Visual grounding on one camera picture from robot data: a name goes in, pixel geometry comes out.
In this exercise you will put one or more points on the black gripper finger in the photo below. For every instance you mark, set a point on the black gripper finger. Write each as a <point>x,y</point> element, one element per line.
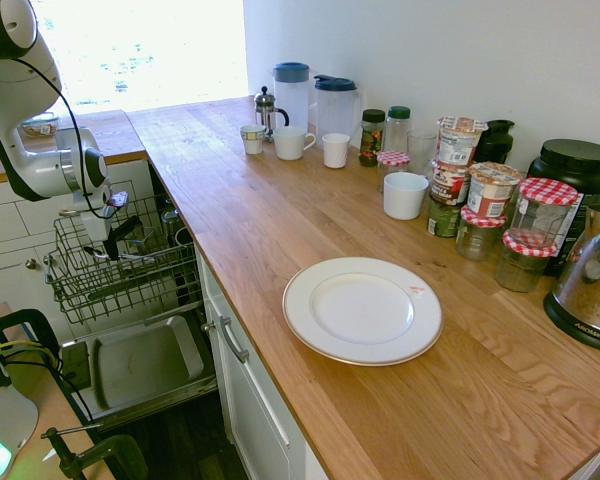
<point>108,247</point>
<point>117,247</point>

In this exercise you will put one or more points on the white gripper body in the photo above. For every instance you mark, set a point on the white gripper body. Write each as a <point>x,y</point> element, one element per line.
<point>97,222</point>

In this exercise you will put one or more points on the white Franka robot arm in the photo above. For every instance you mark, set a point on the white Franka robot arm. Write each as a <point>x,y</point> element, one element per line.
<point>40,170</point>

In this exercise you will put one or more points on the grey dishwasher door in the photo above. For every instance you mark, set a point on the grey dishwasher door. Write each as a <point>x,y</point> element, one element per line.
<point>145,355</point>

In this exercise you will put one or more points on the black utensil in rack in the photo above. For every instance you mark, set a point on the black utensil in rack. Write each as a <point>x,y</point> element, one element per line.
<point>130,226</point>

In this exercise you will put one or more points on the small clear glass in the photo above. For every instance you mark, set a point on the small clear glass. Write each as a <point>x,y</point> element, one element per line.
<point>170,222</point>

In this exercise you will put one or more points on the dark mug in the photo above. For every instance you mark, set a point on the dark mug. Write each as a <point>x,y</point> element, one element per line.
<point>185,237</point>

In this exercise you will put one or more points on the round metal cabinet knob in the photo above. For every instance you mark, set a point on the round metal cabinet knob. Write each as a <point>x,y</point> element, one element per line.
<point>31,264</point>

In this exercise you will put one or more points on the white drawer cabinet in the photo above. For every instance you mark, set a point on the white drawer cabinet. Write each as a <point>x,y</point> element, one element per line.
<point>5,220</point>

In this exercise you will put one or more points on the dark green C-clamp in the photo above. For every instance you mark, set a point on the dark green C-clamp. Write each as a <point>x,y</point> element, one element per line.
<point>35,320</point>

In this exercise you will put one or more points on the clear food container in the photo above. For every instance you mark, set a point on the clear food container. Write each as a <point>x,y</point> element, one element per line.
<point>42,127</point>

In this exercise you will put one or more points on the patterned paper cup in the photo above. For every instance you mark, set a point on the patterned paper cup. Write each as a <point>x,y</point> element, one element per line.
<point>253,140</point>

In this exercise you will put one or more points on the glass French press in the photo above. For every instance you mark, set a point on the glass French press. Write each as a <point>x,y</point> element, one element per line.
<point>267,112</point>

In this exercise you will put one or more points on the black screw clamp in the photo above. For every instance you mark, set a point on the black screw clamp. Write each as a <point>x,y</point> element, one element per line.
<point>115,450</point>

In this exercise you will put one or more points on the white base cabinet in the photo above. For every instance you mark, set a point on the white base cabinet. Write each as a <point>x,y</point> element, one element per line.
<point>255,415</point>

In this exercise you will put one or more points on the tall pitcher with blue lid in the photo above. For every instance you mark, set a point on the tall pitcher with blue lid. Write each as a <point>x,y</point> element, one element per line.
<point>292,100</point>

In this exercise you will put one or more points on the white paper cup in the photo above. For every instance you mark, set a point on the white paper cup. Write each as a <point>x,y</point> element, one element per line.
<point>336,150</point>

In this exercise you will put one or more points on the white plate with gold rim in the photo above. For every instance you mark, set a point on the white plate with gold rim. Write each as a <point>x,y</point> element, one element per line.
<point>362,310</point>

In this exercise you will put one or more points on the wide pitcher with dark lid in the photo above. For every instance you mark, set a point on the wide pitcher with dark lid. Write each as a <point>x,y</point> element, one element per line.
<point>337,115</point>

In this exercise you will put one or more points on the spice jar with black lid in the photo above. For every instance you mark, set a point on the spice jar with black lid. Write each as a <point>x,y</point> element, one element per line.
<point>372,140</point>

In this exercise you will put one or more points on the small jar red checked lid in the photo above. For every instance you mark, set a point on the small jar red checked lid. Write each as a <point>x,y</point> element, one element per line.
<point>393,159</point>

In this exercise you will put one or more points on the clear jar with green lid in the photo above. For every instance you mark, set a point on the clear jar with green lid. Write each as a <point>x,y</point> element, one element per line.
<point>398,130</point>

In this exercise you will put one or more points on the clear drinking glass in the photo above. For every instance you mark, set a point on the clear drinking glass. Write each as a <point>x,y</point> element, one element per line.
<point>422,150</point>

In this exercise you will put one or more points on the green tin can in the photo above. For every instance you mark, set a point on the green tin can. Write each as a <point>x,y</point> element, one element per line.
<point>442,220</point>

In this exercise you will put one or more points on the brown chocolate oatmeal cup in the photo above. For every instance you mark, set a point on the brown chocolate oatmeal cup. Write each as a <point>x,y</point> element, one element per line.
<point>449,185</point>

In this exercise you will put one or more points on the white oatmeal cup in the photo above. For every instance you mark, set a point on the white oatmeal cup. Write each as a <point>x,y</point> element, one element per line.
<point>460,142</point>

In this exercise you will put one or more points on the glass jar red checked lid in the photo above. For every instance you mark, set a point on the glass jar red checked lid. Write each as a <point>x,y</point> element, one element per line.
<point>522,270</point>
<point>480,237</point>
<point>545,210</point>

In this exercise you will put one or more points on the red oatmeal cup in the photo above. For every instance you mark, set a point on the red oatmeal cup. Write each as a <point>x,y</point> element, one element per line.
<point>492,192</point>

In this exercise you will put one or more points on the black shaker bottle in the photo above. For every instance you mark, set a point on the black shaker bottle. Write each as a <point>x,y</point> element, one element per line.
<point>495,142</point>

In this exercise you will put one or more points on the large black protein tub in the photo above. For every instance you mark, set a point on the large black protein tub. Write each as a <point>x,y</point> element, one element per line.
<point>575,165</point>

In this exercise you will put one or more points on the steel electric kettle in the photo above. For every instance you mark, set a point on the steel electric kettle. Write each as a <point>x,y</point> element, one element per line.
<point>585,295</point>

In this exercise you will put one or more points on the wrist camera with red part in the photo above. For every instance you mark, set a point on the wrist camera with red part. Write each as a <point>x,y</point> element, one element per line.
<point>117,201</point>

